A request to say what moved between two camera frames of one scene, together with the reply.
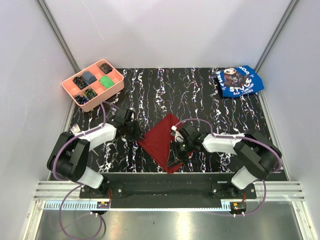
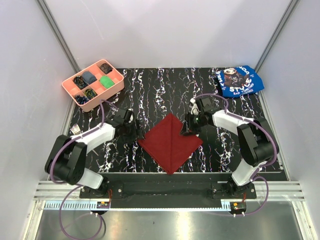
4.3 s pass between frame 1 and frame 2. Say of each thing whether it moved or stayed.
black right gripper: moved
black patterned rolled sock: stayed
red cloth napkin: stayed
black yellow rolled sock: stayed
